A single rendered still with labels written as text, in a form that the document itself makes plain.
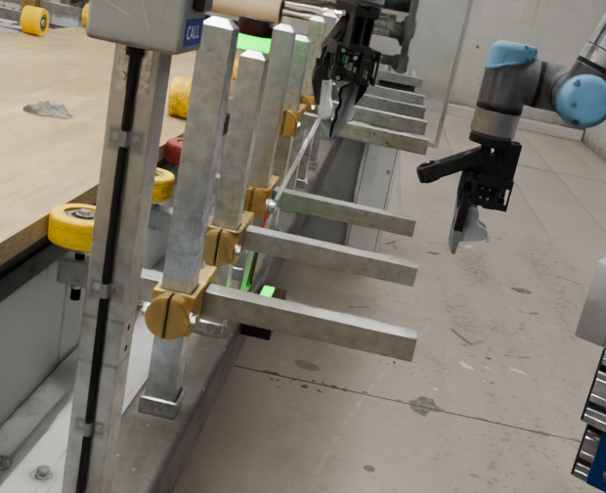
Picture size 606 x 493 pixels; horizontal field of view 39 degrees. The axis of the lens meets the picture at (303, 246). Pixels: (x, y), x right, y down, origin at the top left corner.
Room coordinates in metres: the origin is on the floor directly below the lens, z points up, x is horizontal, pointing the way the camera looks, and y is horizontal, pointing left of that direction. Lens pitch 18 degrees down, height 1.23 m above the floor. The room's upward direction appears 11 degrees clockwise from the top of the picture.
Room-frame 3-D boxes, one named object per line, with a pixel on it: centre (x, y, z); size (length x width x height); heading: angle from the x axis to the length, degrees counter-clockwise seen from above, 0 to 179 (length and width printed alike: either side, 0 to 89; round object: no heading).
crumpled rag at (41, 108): (1.50, 0.49, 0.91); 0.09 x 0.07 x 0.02; 113
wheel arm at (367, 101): (2.20, 0.01, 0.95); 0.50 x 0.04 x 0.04; 86
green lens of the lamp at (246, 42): (1.42, 0.14, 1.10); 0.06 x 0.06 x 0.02
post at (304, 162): (2.16, 0.05, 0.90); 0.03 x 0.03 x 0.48; 86
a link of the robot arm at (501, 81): (1.43, -0.28, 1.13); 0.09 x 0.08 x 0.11; 86
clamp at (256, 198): (1.44, 0.10, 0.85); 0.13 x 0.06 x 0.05; 176
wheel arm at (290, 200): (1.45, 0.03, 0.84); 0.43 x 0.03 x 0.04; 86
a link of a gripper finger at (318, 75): (1.37, 0.01, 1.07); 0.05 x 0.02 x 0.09; 106
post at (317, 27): (1.91, 0.06, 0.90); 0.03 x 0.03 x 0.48; 86
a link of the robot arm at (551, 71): (1.40, -0.37, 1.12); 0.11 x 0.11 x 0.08; 86
